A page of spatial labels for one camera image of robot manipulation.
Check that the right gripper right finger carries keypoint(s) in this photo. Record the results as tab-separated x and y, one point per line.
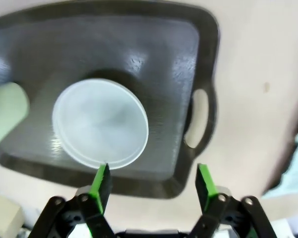
206	193

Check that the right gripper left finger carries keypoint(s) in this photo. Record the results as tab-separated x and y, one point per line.
99	196

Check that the black plastic serving tray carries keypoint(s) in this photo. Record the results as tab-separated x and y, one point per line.
151	54

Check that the pale blue round bowl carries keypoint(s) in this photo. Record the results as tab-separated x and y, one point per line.
99	124

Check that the teal cloth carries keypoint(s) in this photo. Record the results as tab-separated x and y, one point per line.
293	168

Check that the beige box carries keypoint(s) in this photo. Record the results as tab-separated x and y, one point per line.
3	213

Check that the tall plastic cup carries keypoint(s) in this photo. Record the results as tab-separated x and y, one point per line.
5	111

